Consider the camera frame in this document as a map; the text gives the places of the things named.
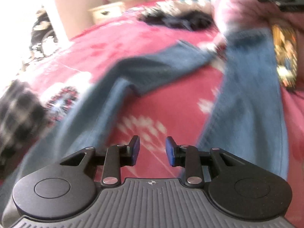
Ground red floral blanket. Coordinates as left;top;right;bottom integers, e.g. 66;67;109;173
0;0;304;228

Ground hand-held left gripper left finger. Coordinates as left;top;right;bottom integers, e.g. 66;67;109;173
59;135;140;188

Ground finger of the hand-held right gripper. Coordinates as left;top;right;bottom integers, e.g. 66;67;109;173
258;0;304;12

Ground dark blue crumpled garment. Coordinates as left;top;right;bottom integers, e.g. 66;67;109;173
139;9;213;31

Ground wheelchair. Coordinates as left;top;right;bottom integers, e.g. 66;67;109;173
28;5;60;60

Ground grey plaid shirt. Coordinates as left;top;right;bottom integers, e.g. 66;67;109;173
0;79;48;171

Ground cream nightstand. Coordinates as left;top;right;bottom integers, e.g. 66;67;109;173
88;1;126;25

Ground yellow printed cloth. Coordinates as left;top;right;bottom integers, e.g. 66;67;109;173
271;24;300;92

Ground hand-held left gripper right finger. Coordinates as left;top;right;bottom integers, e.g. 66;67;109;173
165;136;246;188

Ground blue denim jeans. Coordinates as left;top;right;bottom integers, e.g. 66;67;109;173
0;27;289;219

